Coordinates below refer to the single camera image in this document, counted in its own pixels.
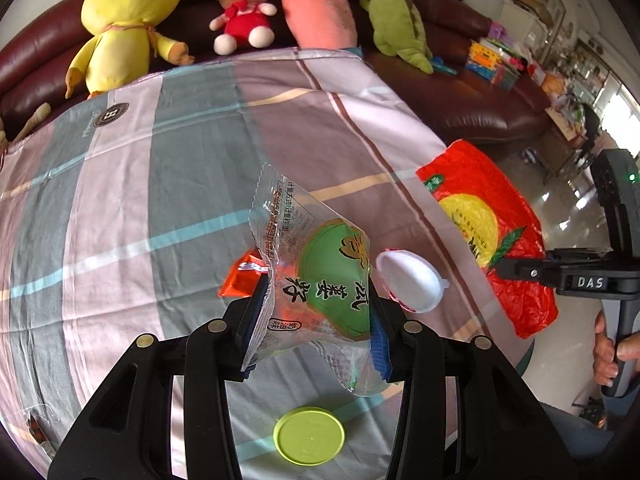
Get person's blue jeans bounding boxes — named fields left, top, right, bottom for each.
left=541, top=399, right=617, bottom=462

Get plaid pink grey bedsheet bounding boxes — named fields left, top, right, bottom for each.
left=0, top=47, right=537, bottom=480

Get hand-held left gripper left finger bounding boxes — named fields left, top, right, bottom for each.
left=47, top=276, right=273, bottom=480

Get brown teddy bear red outfit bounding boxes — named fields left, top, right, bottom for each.
left=209, top=0, right=279, bottom=55

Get person's right hand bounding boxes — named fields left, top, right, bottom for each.
left=592, top=311, right=640, bottom=387

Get glass display cabinet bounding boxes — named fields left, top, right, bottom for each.
left=569, top=30, right=617, bottom=107

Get pink rabbit plush pillow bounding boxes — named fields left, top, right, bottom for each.
left=281, top=0, right=359, bottom=51

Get colourful toy box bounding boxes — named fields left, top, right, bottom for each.
left=465, top=40, right=523, bottom=92

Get black chair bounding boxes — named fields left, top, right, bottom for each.
left=575, top=102, right=607, bottom=171

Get yellow chick plush toy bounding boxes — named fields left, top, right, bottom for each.
left=65, top=0, right=196, bottom=100

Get clear wrapper green print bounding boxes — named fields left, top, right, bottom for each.
left=248, top=162, right=397, bottom=399

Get beige rabbit plush toy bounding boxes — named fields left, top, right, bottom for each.
left=0, top=101, right=53, bottom=155

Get lime green round lid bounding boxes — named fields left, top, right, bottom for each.
left=272, top=406, right=347, bottom=465

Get green dinosaur plush toy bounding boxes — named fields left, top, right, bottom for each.
left=360, top=0, right=435, bottom=75

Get pink purple toy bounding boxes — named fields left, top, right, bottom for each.
left=487, top=21, right=514, bottom=46

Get teal plastic toy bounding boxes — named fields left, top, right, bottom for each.
left=429, top=56, right=459, bottom=77

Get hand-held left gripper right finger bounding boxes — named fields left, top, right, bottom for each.
left=370, top=295, right=576, bottom=480

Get dark red leather sofa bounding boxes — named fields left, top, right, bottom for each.
left=0, top=0, right=557, bottom=147

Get red plastic bag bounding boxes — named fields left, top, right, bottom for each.
left=416, top=140, right=560, bottom=340

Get teal round cushion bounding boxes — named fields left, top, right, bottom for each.
left=516, top=344, right=537, bottom=377

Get white plastic jelly cup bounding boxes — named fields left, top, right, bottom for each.
left=375, top=247, right=450, bottom=314

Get orange snack wrapper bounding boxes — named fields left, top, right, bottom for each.
left=218, top=249, right=273, bottom=300

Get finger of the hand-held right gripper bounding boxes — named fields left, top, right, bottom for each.
left=492, top=255, right=565, bottom=291

